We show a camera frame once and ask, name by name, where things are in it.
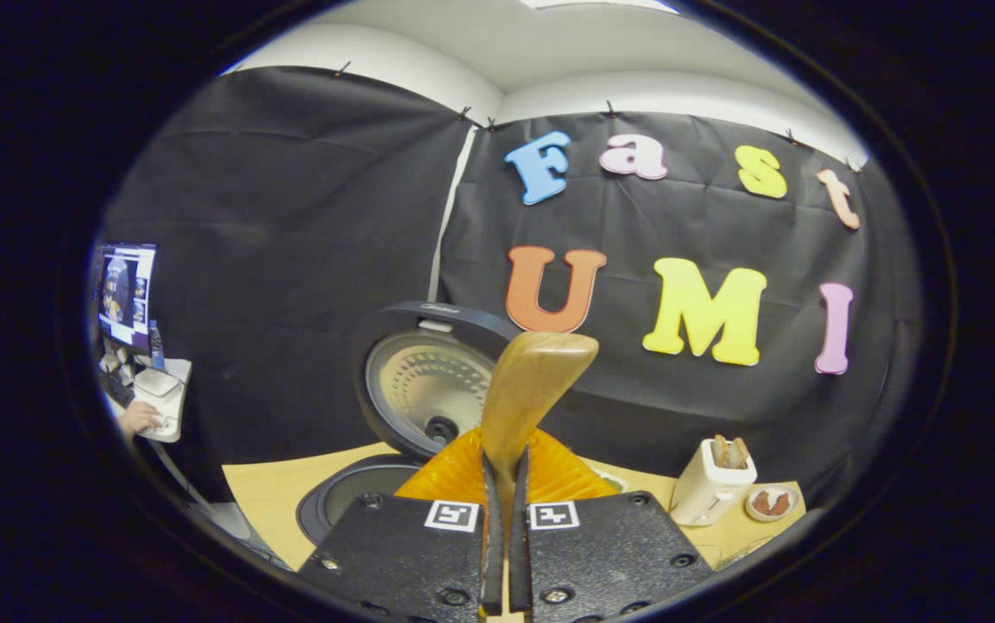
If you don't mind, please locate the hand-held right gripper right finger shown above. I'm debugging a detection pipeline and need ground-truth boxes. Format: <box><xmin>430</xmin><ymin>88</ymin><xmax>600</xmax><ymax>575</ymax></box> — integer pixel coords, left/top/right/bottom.
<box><xmin>510</xmin><ymin>428</ymin><xmax>716</xmax><ymax>623</ymax></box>

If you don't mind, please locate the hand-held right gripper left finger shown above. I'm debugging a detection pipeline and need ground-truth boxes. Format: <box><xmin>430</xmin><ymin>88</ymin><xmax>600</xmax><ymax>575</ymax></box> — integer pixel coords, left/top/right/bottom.
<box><xmin>298</xmin><ymin>428</ymin><xmax>507</xmax><ymax>622</ymax></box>

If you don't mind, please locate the dark silver rice cooker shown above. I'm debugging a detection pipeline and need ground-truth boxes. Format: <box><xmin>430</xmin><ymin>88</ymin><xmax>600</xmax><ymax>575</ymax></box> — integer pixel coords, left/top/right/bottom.
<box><xmin>296</xmin><ymin>300</ymin><xmax>523</xmax><ymax>546</ymax></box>

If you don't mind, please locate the wooden spoon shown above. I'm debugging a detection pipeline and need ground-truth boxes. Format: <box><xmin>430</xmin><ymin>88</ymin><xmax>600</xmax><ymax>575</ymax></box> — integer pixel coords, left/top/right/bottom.
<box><xmin>480</xmin><ymin>332</ymin><xmax>600</xmax><ymax>620</ymax></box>

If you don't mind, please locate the white toaster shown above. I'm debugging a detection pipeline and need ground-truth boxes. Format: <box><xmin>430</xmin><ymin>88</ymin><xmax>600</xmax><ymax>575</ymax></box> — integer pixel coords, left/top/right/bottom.
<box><xmin>669</xmin><ymin>437</ymin><xmax>759</xmax><ymax>528</ymax></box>

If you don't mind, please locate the white plate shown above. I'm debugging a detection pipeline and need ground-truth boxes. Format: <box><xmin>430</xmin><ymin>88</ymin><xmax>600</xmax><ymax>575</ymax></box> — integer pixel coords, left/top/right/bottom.
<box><xmin>744</xmin><ymin>484</ymin><xmax>801</xmax><ymax>523</ymax></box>

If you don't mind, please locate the white desk device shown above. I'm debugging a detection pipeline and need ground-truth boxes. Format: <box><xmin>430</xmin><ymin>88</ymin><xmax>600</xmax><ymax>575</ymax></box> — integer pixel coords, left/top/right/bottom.
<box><xmin>132</xmin><ymin>358</ymin><xmax>194</xmax><ymax>445</ymax></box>

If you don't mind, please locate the black backdrop cloth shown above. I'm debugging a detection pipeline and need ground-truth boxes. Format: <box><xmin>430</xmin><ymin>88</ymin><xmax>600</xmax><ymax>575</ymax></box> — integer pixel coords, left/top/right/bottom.
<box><xmin>99</xmin><ymin>67</ymin><xmax>922</xmax><ymax>511</ymax></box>

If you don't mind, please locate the computer monitor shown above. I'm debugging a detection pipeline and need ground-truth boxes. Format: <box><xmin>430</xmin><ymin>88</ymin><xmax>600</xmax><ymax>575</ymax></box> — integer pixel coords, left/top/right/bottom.
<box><xmin>95</xmin><ymin>244</ymin><xmax>158</xmax><ymax>355</ymax></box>

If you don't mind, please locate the large ceiling light panel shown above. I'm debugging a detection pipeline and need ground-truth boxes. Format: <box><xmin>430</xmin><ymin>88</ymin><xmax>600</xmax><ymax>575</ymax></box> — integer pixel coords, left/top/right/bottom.
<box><xmin>519</xmin><ymin>0</ymin><xmax>681</xmax><ymax>15</ymax></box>

